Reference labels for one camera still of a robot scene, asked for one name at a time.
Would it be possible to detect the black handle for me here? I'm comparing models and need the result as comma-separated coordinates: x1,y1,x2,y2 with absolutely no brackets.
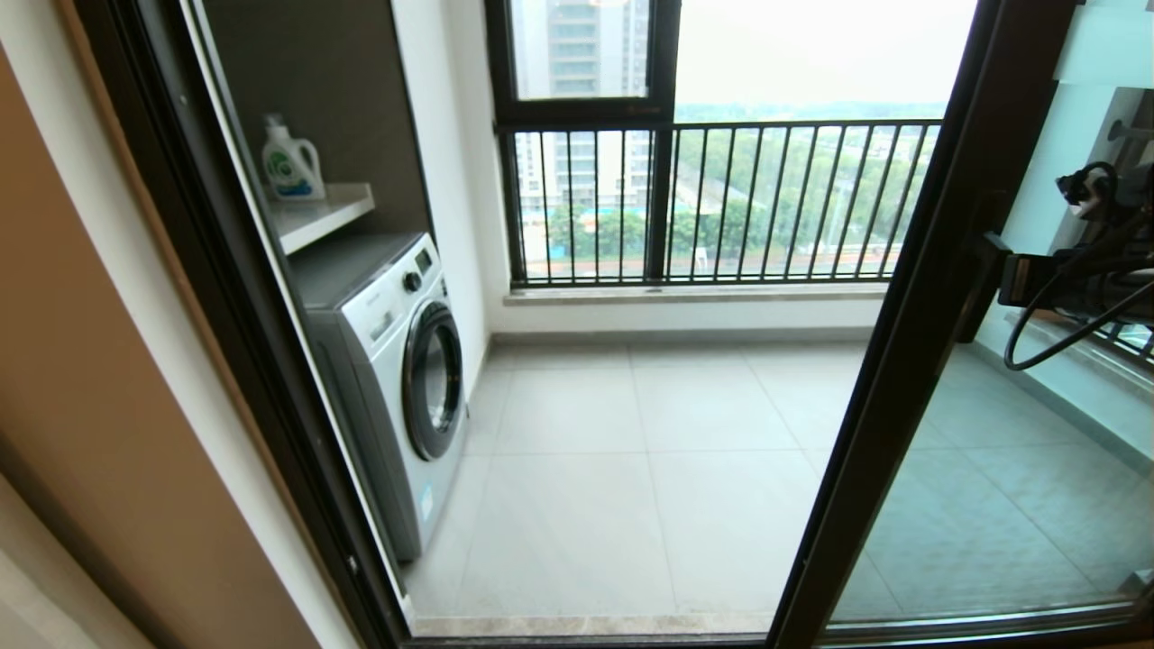
956,230,1012,345

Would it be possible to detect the dark framed sliding glass door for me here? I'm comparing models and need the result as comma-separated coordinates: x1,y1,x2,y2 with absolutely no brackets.
768,0,1154,649

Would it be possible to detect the long black balcony railing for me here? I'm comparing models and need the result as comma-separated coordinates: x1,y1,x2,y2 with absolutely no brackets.
496,119,943,288

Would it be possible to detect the long marble window sill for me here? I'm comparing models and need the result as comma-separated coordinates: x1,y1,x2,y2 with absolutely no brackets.
503,283,889,307

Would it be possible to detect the dark framed balcony window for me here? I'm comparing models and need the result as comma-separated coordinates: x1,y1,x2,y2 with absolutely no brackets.
484,0,682,285

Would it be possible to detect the white front-load washing machine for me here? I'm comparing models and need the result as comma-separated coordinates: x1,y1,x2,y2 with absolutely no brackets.
290,231,470,562

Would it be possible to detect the white laundry detergent bottle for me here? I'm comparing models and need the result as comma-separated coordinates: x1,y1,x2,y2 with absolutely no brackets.
261,114,327,201

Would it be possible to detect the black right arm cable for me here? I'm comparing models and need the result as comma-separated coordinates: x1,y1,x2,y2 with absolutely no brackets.
1003,206,1154,372

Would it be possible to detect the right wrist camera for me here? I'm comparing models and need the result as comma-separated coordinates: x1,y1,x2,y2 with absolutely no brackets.
1057,162,1121,220

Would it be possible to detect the white wall shelf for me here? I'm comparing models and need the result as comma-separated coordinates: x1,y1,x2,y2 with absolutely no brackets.
270,183,376,255

